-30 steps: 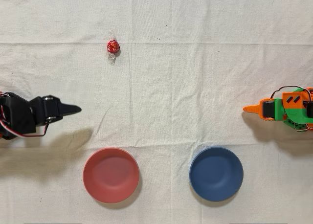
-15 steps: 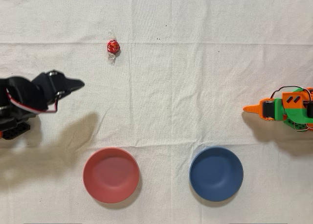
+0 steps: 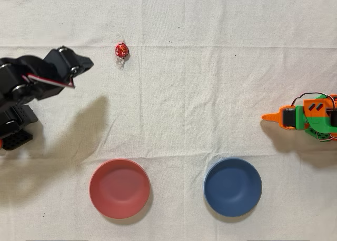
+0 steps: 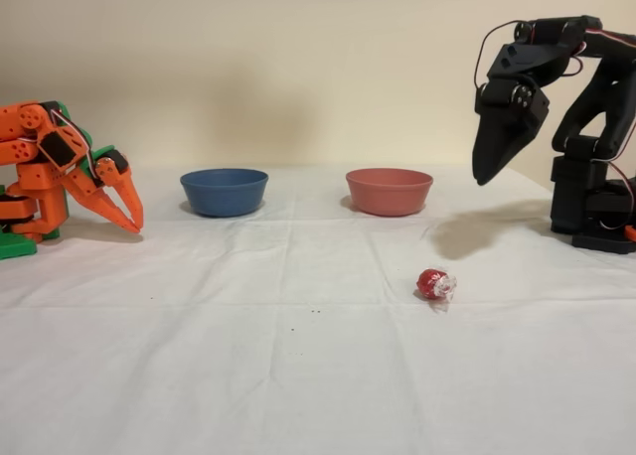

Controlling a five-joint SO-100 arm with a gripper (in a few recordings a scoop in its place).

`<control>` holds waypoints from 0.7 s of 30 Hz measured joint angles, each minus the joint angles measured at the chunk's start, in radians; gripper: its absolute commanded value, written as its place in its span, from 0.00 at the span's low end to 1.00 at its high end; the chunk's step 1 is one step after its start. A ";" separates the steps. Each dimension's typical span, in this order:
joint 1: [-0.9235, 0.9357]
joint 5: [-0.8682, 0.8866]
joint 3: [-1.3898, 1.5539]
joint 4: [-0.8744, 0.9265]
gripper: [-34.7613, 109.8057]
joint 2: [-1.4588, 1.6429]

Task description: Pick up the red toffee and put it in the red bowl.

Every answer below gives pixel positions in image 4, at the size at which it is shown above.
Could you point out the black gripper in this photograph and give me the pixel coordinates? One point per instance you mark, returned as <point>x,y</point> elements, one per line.
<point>497,123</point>

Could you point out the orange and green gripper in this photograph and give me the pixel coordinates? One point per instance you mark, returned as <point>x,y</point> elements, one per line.
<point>97,186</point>

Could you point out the red candy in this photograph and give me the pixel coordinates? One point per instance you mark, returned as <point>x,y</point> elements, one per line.
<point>428,283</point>

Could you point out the green arm base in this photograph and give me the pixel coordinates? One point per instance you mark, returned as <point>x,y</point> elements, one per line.
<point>15,249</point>

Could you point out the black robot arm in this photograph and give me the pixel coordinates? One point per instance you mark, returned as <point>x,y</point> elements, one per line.
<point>576,187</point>

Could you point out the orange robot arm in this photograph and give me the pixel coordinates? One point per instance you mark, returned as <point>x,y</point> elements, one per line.
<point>37,177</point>

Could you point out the blue bowl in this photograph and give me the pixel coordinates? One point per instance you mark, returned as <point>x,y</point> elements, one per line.
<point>223,194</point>

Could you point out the red bowl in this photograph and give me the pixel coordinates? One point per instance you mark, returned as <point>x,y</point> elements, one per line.
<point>390,194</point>

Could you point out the small orange clamp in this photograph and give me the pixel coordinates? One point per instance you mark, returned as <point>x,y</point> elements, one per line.
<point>631,232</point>

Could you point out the white tablecloth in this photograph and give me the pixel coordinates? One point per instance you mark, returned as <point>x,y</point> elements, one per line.
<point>248,375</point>

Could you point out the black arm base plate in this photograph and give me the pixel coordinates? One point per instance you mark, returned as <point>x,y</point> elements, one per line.
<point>603,241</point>

